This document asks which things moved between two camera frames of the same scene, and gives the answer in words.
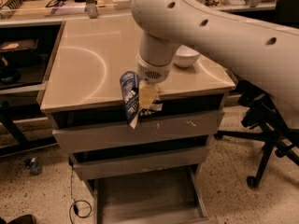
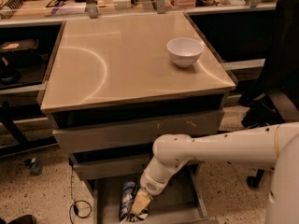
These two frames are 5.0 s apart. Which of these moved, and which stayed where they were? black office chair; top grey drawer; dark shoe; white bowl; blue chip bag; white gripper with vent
Moved: white gripper with vent; blue chip bag
Stayed: black office chair; white bowl; top grey drawer; dark shoe
